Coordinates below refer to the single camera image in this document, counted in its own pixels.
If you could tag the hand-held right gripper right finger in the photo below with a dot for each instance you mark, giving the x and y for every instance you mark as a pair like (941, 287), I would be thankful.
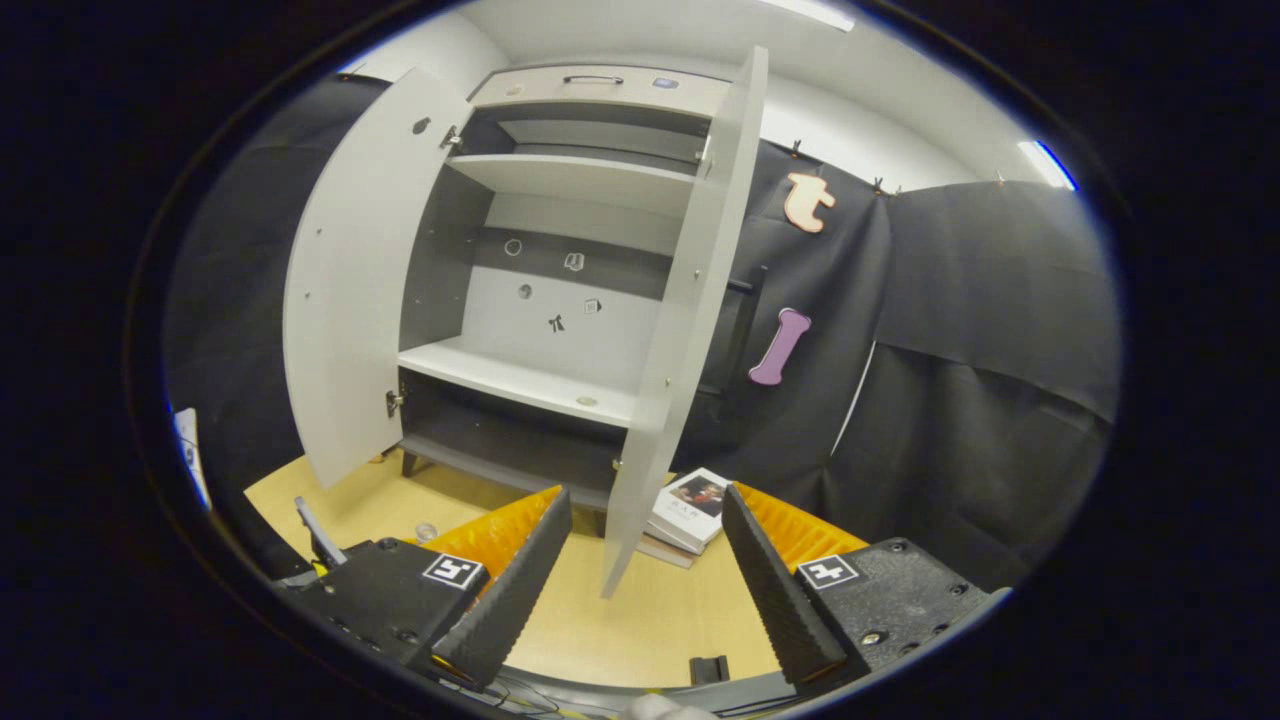
(770, 590)

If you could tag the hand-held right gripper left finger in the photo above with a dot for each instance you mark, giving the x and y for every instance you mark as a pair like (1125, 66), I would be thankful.
(515, 590)

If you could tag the green label bottle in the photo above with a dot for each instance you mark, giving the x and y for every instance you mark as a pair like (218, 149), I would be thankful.
(427, 531)

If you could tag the cabinet door with checkered sticker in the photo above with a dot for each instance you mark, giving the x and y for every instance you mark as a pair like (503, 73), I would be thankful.
(350, 280)

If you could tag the cabinet door with square stickers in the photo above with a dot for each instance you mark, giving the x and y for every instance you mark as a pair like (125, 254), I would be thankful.
(690, 300)

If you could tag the grey white cabinet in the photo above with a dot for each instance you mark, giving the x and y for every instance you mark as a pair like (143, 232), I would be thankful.
(560, 330)

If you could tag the white cabinet drawer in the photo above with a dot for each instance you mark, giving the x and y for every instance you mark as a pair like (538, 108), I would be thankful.
(600, 98)

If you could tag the white printed sheet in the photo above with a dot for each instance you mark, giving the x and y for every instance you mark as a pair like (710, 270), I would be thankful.
(190, 450)

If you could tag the black backdrop cloth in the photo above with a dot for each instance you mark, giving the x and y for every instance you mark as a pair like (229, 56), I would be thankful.
(1000, 300)

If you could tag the long ceiling light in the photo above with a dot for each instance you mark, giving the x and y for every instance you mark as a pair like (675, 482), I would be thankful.
(820, 12)

